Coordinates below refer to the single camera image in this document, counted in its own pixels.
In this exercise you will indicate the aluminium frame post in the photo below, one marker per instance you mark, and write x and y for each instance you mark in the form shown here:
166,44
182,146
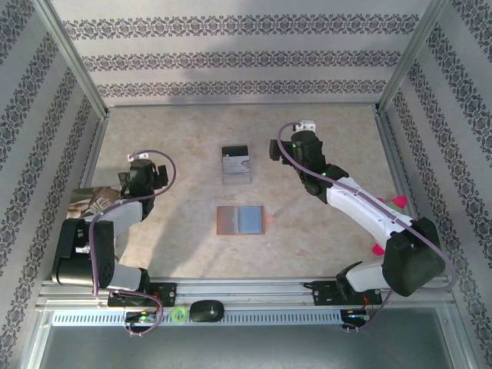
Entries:
409,57
78,69

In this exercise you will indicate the grey metal panel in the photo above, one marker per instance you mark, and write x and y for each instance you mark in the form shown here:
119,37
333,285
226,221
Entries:
246,350

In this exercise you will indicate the green tape roll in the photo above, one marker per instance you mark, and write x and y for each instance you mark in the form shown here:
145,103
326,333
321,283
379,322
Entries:
174,314

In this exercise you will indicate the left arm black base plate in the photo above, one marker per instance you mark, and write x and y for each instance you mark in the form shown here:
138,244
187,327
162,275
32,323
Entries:
169,294

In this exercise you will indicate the brown leather card holder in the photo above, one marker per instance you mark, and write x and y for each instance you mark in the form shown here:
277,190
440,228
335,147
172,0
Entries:
250,220

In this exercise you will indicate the black computer mouse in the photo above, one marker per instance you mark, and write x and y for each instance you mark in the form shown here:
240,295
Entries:
207,310

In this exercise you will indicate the photo cover book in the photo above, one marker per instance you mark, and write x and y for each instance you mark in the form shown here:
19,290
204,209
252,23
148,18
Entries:
96,200

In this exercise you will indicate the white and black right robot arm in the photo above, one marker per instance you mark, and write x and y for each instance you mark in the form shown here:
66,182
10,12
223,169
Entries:
361,207

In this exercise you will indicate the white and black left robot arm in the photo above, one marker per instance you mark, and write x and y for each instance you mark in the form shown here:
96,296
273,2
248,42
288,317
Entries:
123,213

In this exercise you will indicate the aluminium frame rail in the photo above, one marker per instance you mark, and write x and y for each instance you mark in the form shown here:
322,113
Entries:
242,105
93,153
394,153

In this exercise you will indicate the clear acrylic card stand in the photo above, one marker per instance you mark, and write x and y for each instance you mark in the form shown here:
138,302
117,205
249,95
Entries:
236,180

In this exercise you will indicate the black credit card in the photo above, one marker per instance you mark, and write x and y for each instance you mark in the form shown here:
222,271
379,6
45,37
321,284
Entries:
235,150

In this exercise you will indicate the silver printed credit card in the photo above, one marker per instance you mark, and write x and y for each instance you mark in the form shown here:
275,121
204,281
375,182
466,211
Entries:
236,165

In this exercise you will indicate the pink and white plush toy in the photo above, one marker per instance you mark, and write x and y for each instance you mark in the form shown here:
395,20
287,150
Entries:
401,200

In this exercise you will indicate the aluminium mounting rail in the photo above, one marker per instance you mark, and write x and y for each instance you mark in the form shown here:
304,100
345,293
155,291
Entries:
246,292

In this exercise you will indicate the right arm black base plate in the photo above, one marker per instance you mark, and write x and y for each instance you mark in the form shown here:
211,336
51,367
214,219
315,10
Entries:
323,294

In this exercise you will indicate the green circuit board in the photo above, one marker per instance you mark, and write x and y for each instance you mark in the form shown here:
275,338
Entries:
355,315
142,317

